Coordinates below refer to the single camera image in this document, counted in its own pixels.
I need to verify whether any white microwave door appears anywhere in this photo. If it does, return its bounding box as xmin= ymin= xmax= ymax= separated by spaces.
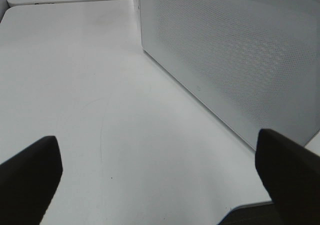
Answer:
xmin=139 ymin=0 xmax=320 ymax=148

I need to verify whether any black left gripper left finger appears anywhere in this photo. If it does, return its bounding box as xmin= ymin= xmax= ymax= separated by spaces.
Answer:
xmin=0 ymin=135 xmax=63 ymax=225

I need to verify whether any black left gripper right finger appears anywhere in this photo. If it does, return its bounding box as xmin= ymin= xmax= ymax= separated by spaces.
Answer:
xmin=255 ymin=128 xmax=320 ymax=225

